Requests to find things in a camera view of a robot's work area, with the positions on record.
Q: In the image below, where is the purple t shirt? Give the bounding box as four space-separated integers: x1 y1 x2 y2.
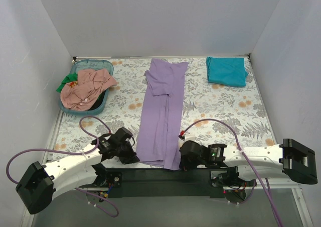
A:
136 59 188 170

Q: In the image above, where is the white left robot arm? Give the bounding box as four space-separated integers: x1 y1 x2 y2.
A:
16 127 139 214

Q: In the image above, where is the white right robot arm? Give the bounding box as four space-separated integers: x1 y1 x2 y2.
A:
179 138 318 186

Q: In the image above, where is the pink t shirt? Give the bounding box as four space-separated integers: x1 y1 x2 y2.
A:
60 69 117 111

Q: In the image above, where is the green t shirt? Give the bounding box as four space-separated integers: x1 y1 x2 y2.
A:
56 73 78 93

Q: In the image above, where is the blue plastic basket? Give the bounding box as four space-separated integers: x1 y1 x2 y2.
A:
59 59 114 116

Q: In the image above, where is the folded teal t shirt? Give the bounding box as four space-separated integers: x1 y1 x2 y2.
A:
206 57 248 87

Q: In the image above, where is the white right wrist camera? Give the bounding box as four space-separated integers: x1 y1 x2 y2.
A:
179 132 196 144

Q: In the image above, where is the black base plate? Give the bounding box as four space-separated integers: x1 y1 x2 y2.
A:
99 168 258 199

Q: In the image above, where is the aluminium frame rail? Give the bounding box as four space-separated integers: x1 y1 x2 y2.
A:
20 168 314 227

